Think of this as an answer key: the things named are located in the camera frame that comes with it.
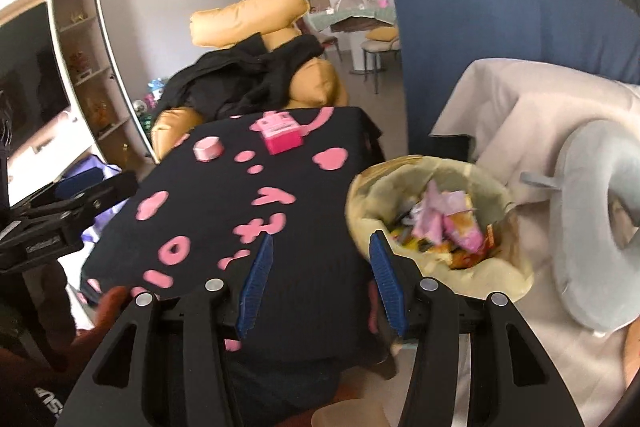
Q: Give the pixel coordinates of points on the trash bin with yellow bag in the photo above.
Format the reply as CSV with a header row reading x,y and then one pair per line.
x,y
407,197

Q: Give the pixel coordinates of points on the grey neck pillow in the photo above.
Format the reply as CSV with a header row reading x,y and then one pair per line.
x,y
598,281

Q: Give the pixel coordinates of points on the beige sofa cover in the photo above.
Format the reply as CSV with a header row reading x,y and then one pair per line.
x,y
518,114

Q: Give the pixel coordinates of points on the toys on floor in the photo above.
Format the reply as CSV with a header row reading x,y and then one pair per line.
x,y
144,106

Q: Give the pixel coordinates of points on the wooden shelf unit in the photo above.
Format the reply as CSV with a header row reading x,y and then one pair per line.
x,y
94,85

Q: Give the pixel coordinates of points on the black television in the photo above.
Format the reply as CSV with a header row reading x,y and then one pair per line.
x,y
30,79

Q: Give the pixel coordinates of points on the pink milk carton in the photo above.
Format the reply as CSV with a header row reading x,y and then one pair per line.
x,y
280,132

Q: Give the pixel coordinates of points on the yellow pink snack wrapper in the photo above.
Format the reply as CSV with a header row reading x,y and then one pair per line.
x,y
463,230

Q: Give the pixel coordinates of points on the blue partition panel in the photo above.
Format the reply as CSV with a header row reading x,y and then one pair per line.
x,y
441,38

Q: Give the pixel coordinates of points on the orange leather armchair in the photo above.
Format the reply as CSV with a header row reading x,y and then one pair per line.
x,y
317,84

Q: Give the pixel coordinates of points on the person's left hand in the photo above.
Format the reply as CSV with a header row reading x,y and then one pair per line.
x,y
32,394

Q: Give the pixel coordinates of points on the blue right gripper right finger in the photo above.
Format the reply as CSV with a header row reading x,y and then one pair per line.
x,y
387,279

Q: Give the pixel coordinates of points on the pink hexagonal box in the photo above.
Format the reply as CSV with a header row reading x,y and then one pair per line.
x,y
208,148

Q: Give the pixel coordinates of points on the dining table with green cloth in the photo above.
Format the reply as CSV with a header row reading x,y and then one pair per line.
x,y
350,21

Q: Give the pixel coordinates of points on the beige dining chair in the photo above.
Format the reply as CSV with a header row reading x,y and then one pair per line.
x,y
377,42

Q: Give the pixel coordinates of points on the black pink patterned tablecloth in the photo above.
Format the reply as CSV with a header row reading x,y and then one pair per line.
x,y
191,221

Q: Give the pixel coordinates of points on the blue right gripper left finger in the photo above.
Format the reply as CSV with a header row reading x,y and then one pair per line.
x,y
254,286

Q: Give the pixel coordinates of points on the purple plastic bag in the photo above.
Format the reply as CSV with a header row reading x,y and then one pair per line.
x,y
92,176

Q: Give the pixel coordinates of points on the black jacket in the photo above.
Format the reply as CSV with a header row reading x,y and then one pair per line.
x,y
243,79

